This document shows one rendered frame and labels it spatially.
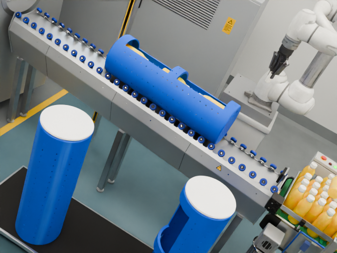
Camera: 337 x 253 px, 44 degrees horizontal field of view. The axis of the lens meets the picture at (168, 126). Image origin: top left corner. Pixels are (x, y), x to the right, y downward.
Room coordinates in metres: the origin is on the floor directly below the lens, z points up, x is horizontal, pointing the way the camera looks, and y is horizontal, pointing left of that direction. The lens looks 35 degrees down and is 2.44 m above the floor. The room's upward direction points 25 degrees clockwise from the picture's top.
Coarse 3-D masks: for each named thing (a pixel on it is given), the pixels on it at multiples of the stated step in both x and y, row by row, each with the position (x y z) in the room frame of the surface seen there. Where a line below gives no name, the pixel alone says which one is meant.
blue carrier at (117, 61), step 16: (112, 48) 2.36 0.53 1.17; (128, 48) 2.37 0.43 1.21; (112, 64) 2.32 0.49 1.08; (128, 64) 2.30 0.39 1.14; (144, 64) 2.30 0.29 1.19; (160, 64) 2.53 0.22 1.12; (128, 80) 2.29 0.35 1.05; (144, 80) 2.25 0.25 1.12; (160, 80) 2.25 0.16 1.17; (176, 80) 2.26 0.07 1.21; (144, 96) 2.29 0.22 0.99; (160, 96) 2.21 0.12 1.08; (176, 96) 2.19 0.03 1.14; (192, 96) 2.20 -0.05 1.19; (176, 112) 2.18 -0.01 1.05; (192, 112) 2.15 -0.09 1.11; (208, 112) 2.14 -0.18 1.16; (224, 112) 2.15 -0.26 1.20; (192, 128) 2.17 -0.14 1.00; (208, 128) 2.11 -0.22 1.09; (224, 128) 2.13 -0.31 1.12
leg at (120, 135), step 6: (120, 132) 2.31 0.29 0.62; (120, 138) 2.31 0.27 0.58; (114, 144) 2.31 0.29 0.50; (120, 144) 2.33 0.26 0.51; (114, 150) 2.31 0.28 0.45; (108, 156) 2.32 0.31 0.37; (114, 156) 2.31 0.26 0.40; (108, 162) 2.31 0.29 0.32; (114, 162) 2.34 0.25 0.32; (108, 168) 2.31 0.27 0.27; (102, 174) 2.32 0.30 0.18; (108, 174) 2.32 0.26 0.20; (102, 180) 2.31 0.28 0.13; (102, 186) 2.31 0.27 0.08
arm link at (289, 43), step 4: (284, 36) 2.23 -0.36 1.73; (284, 40) 2.21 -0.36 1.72; (288, 40) 2.19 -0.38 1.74; (292, 40) 2.18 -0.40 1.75; (284, 44) 2.19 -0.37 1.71; (288, 44) 2.18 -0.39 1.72; (292, 44) 2.18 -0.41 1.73; (296, 44) 2.19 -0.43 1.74; (288, 48) 2.18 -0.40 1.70; (292, 48) 2.19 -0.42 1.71; (296, 48) 2.20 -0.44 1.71
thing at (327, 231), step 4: (336, 208) 1.96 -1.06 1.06; (336, 212) 1.93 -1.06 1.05; (336, 216) 1.87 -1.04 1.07; (332, 220) 1.86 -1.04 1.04; (336, 220) 1.85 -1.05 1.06; (332, 224) 1.85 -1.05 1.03; (336, 224) 1.84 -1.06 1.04; (328, 228) 1.85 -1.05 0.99; (332, 228) 1.84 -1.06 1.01; (336, 228) 1.84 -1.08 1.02; (324, 232) 1.85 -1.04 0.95; (328, 232) 1.84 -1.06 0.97; (332, 232) 1.84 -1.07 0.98; (336, 232) 1.82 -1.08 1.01; (320, 236) 1.85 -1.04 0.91; (332, 236) 1.82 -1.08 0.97; (336, 236) 1.80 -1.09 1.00; (324, 240) 1.84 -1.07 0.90
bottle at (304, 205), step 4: (300, 200) 1.90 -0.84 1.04; (304, 200) 1.88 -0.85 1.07; (308, 200) 1.88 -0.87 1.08; (300, 204) 1.88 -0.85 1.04; (304, 204) 1.87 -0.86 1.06; (308, 204) 1.87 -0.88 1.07; (296, 208) 1.88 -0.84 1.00; (300, 208) 1.87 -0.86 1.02; (304, 208) 1.86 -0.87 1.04; (308, 208) 1.86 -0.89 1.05; (296, 212) 1.87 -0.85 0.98; (300, 212) 1.86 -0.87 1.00; (304, 212) 1.86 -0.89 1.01; (288, 216) 1.89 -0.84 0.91; (292, 220) 1.86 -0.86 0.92; (296, 220) 1.86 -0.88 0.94
